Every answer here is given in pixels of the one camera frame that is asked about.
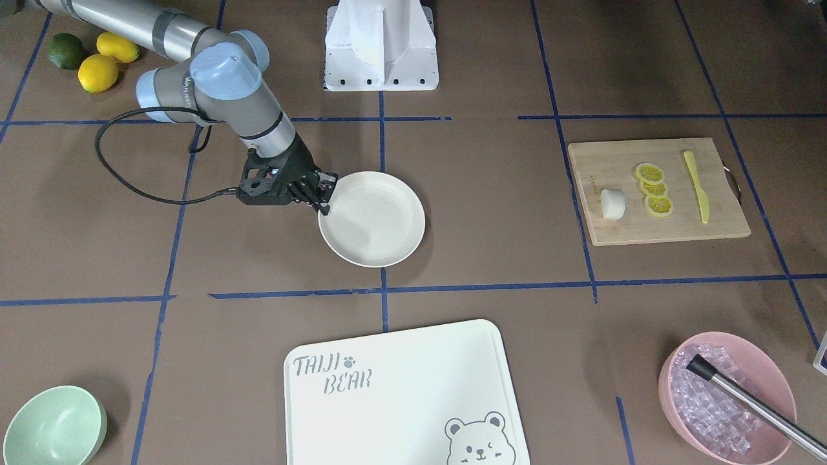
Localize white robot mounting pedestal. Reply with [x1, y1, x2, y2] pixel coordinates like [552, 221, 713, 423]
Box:
[323, 1, 440, 92]

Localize white steamed bun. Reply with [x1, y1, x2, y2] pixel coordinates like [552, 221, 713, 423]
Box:
[600, 189, 626, 220]

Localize yellow lemon far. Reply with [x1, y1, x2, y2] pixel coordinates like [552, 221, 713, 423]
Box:
[96, 32, 141, 64]

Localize yellow lemon near lime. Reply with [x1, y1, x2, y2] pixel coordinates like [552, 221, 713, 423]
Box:
[77, 55, 120, 94]

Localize lemon slice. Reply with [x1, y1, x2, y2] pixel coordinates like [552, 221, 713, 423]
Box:
[638, 180, 669, 198]
[644, 196, 673, 218]
[634, 162, 665, 185]

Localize green bowl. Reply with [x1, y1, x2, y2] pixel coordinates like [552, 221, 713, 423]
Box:
[3, 386, 107, 464]

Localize bottom lemon slice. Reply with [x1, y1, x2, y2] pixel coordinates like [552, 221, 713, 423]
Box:
[644, 196, 673, 218]

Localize white bear tray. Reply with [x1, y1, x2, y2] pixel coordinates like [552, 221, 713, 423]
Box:
[284, 320, 530, 464]

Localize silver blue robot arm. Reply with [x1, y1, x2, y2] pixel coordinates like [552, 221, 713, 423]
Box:
[36, 1, 339, 215]

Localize middle lemon slice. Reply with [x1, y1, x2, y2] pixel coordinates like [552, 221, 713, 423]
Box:
[638, 180, 669, 198]

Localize metal scoop black tip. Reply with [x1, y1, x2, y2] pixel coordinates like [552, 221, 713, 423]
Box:
[686, 354, 826, 463]

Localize top lemon slice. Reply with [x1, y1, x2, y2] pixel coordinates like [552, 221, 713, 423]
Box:
[634, 162, 665, 185]

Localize yellow plastic knife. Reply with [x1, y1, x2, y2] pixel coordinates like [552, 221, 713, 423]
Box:
[683, 150, 711, 224]

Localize wooden cutting board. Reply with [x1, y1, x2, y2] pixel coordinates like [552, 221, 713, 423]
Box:
[568, 138, 751, 246]

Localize pink bowl with ice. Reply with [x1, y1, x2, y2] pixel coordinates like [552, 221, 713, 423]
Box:
[658, 331, 798, 464]

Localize cream round plate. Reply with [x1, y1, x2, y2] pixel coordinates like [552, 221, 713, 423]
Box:
[318, 171, 426, 268]

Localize white cup rack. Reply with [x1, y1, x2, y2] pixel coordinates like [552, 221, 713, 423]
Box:
[811, 333, 827, 376]

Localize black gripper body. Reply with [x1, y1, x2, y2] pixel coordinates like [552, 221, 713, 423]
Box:
[235, 136, 319, 206]

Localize green lime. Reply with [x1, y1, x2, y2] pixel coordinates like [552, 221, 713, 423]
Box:
[47, 33, 87, 70]

